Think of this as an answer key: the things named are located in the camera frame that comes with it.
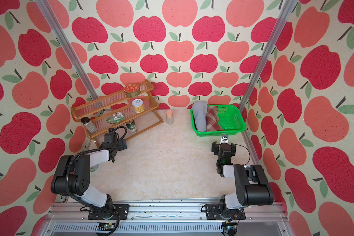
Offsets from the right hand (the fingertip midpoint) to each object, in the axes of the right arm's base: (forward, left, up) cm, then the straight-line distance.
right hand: (226, 145), depth 92 cm
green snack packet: (+4, +70, +15) cm, 71 cm away
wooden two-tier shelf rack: (+11, +65, +13) cm, 67 cm away
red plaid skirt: (+19, +8, +1) cm, 21 cm away
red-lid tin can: (+16, +60, +27) cm, 68 cm away
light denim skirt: (+25, +17, +6) cm, 31 cm away
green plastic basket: (+30, -9, -7) cm, 32 cm away
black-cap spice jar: (-3, +83, +19) cm, 85 cm away
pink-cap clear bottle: (+21, +39, -3) cm, 45 cm away
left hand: (-4, +72, -2) cm, 72 cm away
